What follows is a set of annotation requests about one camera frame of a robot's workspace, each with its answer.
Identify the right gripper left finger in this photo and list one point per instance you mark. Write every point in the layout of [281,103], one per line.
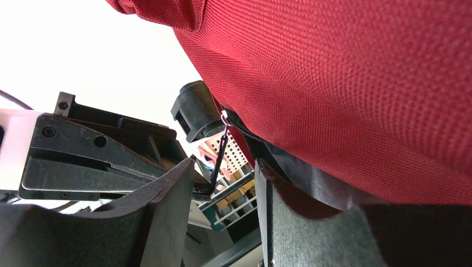
[146,227]

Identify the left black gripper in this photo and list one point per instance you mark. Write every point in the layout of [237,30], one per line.
[81,153]

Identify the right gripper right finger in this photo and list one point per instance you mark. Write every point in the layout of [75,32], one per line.
[298,230]

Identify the red backpack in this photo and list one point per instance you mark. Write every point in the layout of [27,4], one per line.
[375,93]

